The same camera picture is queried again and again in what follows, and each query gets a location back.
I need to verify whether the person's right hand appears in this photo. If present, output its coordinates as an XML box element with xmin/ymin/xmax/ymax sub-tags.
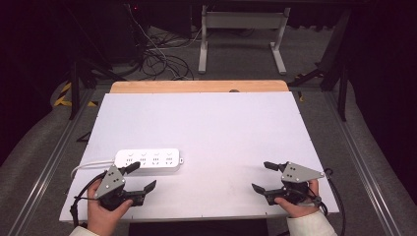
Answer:
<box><xmin>273</xmin><ymin>179</ymin><xmax>322</xmax><ymax>219</ymax></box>

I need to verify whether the tangle of floor cables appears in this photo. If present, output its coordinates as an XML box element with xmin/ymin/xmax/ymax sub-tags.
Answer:
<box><xmin>126</xmin><ymin>3</ymin><xmax>210</xmax><ymax>82</ymax></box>

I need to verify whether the white power strip cable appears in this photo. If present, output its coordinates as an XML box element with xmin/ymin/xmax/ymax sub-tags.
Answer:
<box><xmin>70</xmin><ymin>158</ymin><xmax>117</xmax><ymax>180</ymax></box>

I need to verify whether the white metal desk frame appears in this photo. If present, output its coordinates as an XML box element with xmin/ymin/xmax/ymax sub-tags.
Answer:
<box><xmin>198</xmin><ymin>4</ymin><xmax>292</xmax><ymax>76</ymax></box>

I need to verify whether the yellow black hazard tape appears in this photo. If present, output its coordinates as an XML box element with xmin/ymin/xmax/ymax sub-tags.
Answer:
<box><xmin>53</xmin><ymin>82</ymin><xmax>99</xmax><ymax>108</ymax></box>

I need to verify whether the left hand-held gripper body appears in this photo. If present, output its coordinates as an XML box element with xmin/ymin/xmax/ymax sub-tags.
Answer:
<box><xmin>93</xmin><ymin>164</ymin><xmax>147</xmax><ymax>211</ymax></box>

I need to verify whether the aluminium floor rail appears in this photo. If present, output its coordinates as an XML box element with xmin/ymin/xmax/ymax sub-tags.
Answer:
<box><xmin>323</xmin><ymin>89</ymin><xmax>403</xmax><ymax>236</ymax></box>
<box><xmin>7</xmin><ymin>88</ymin><xmax>96</xmax><ymax>236</ymax></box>

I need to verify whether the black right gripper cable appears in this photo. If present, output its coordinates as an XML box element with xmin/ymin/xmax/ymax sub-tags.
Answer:
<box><xmin>323</xmin><ymin>167</ymin><xmax>347</xmax><ymax>236</ymax></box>

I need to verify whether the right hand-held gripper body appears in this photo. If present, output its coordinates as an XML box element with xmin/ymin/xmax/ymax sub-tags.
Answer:
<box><xmin>265</xmin><ymin>161</ymin><xmax>326</xmax><ymax>207</ymax></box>

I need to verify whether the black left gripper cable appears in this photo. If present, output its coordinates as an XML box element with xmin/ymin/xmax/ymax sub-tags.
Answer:
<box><xmin>70</xmin><ymin>170</ymin><xmax>109</xmax><ymax>228</ymax></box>

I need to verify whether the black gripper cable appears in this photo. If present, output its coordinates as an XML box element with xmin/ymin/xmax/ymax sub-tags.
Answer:
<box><xmin>323</xmin><ymin>167</ymin><xmax>347</xmax><ymax>236</ymax></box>
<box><xmin>70</xmin><ymin>170</ymin><xmax>109</xmax><ymax>228</ymax></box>

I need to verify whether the black metal stand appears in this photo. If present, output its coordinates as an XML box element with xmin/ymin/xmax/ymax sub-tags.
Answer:
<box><xmin>287</xmin><ymin>9</ymin><xmax>352</xmax><ymax>123</ymax></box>
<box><xmin>65</xmin><ymin>57</ymin><xmax>128</xmax><ymax>121</ymax></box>

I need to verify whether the person's left hand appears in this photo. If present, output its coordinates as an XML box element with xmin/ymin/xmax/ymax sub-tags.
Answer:
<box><xmin>87</xmin><ymin>179</ymin><xmax>135</xmax><ymax>236</ymax></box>

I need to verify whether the white power strip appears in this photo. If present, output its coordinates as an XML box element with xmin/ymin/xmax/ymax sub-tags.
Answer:
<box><xmin>114</xmin><ymin>147</ymin><xmax>185</xmax><ymax>176</ymax></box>

